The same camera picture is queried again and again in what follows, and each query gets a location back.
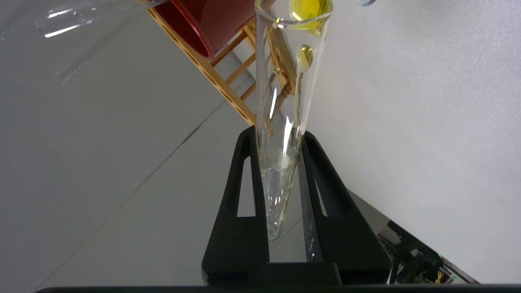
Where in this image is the red plastic cup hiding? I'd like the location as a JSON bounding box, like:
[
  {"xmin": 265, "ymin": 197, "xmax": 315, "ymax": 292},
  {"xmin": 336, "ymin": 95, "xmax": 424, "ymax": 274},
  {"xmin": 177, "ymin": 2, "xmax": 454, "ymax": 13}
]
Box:
[{"xmin": 154, "ymin": 0, "xmax": 258, "ymax": 61}]

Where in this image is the clear glass beaker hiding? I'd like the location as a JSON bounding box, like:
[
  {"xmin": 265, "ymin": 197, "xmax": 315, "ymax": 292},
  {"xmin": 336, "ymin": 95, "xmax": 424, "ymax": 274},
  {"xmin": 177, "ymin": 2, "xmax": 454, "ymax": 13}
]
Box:
[{"xmin": 0, "ymin": 0, "xmax": 167, "ymax": 86}]

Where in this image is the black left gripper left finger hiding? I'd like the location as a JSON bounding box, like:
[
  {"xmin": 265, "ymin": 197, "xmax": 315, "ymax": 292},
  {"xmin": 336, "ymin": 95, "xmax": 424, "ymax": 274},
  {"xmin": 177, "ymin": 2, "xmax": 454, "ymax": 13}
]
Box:
[{"xmin": 201, "ymin": 125, "xmax": 270, "ymax": 285}]

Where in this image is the test tube with yellow pigment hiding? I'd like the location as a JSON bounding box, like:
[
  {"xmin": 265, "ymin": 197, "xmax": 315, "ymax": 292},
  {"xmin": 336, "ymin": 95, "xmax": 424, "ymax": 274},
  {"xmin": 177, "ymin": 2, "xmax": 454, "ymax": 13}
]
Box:
[{"xmin": 254, "ymin": 0, "xmax": 334, "ymax": 243}]

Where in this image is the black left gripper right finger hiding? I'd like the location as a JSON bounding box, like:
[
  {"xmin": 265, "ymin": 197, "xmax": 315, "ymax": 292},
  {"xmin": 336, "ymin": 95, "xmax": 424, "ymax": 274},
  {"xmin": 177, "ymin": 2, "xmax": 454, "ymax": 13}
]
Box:
[{"xmin": 298, "ymin": 131, "xmax": 394, "ymax": 285}]

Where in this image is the wooden test tube rack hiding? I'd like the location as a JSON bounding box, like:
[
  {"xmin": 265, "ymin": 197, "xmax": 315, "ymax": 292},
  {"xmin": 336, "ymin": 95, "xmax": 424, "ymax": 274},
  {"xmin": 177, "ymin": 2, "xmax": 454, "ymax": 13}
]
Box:
[{"xmin": 140, "ymin": 0, "xmax": 296, "ymax": 137}]

